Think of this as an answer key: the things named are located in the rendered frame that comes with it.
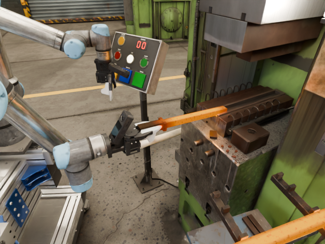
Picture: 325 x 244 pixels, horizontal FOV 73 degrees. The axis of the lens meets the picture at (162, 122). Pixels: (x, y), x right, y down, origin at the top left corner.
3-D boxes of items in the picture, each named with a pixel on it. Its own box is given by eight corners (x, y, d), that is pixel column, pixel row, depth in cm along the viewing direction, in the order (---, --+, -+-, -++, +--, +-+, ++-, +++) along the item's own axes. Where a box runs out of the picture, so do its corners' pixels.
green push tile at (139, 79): (141, 88, 116) (145, 74, 115) (131, 84, 120) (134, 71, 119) (143, 88, 117) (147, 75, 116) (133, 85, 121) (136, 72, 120)
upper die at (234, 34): (241, 53, 72) (247, 22, 66) (203, 39, 86) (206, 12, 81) (317, 38, 88) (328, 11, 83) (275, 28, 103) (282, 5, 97)
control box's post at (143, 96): (146, 183, 186) (139, 58, 125) (145, 180, 189) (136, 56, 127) (151, 181, 188) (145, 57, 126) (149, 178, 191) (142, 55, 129)
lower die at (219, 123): (223, 137, 92) (227, 121, 87) (195, 114, 106) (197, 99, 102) (288, 112, 108) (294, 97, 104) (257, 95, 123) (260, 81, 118)
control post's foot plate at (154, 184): (141, 195, 177) (140, 188, 171) (131, 176, 193) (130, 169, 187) (165, 185, 185) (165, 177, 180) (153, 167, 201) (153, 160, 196)
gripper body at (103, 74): (100, 78, 118) (96, 56, 111) (116, 78, 118) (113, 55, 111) (97, 84, 112) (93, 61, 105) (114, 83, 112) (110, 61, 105)
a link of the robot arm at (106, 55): (112, 47, 109) (110, 52, 102) (113, 56, 111) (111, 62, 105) (97, 47, 108) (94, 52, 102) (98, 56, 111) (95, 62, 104)
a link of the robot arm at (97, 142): (86, 132, 72) (93, 146, 66) (100, 129, 74) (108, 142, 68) (90, 149, 76) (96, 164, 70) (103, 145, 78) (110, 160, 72)
